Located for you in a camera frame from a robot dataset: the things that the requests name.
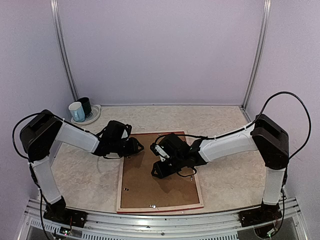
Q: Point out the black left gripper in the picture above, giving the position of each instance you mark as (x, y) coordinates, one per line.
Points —
(133, 148)

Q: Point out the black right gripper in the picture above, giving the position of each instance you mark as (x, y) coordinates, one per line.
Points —
(161, 172)

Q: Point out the brown cardboard backing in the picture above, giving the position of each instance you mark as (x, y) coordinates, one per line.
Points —
(160, 190)

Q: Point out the red wooden picture frame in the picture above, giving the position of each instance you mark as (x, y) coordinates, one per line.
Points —
(120, 195)

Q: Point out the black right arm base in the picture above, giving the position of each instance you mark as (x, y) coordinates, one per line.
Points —
(262, 214)

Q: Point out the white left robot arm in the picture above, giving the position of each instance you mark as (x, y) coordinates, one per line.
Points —
(46, 128)

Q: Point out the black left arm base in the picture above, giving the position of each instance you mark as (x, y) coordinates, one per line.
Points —
(70, 217)

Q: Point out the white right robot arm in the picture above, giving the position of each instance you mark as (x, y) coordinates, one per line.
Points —
(262, 135)

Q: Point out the white round plate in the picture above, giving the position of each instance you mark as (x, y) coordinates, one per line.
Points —
(92, 117)

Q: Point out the light blue mug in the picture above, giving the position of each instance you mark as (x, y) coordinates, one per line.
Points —
(77, 112)

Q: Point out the dark green mug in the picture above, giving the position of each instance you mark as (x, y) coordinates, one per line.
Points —
(86, 105)

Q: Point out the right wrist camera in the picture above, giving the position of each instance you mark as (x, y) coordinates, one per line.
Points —
(158, 151)

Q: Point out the aluminium front rail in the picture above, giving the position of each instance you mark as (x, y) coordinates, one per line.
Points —
(225, 225)

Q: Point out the left aluminium corner post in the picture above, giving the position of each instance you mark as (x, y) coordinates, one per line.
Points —
(62, 48)

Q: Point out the aluminium corner post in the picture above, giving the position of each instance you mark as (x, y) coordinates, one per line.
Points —
(258, 53)
(62, 48)

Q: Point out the right aluminium corner post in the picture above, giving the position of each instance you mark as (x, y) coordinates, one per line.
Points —
(258, 53)

